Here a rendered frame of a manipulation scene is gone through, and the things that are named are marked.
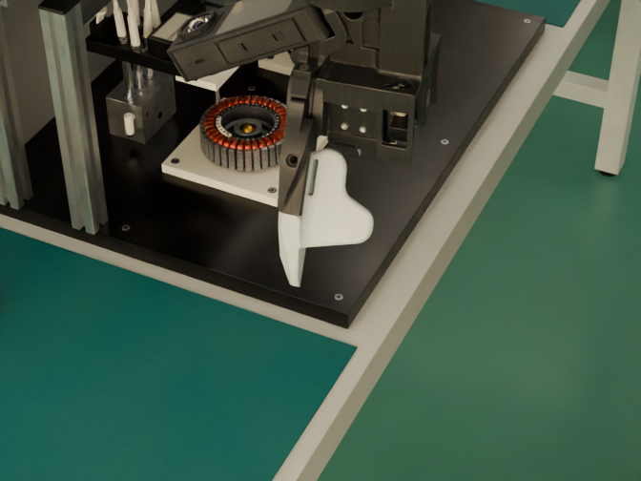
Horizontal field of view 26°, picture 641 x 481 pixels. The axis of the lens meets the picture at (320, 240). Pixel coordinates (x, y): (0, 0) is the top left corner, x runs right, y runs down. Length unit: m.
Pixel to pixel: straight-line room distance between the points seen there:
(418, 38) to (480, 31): 1.05
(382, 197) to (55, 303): 0.38
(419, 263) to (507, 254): 1.17
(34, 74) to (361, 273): 0.47
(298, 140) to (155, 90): 0.83
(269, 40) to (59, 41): 0.58
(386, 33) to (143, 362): 0.67
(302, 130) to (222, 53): 0.07
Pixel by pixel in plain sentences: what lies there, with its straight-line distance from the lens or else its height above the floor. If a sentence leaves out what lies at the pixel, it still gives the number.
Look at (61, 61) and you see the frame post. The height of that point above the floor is 0.99.
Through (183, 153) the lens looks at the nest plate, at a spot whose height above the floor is 0.78.
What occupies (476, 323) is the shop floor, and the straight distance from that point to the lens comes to 2.55.
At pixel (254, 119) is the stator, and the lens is 1.65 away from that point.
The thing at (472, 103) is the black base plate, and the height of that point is 0.77.
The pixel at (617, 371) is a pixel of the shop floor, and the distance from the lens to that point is 2.50.
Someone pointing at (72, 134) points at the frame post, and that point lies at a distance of 1.47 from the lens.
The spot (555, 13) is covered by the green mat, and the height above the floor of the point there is 0.75.
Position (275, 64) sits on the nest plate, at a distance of 1.78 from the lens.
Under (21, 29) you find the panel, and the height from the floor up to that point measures 0.91.
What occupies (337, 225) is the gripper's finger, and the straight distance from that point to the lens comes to 0.87.
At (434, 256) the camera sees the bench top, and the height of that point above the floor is 0.75.
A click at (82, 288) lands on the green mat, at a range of 1.51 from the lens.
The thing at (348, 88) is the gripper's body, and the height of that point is 1.29.
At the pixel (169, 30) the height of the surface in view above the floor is 0.92.
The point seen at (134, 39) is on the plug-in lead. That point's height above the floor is 0.91.
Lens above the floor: 1.76
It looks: 41 degrees down
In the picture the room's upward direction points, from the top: straight up
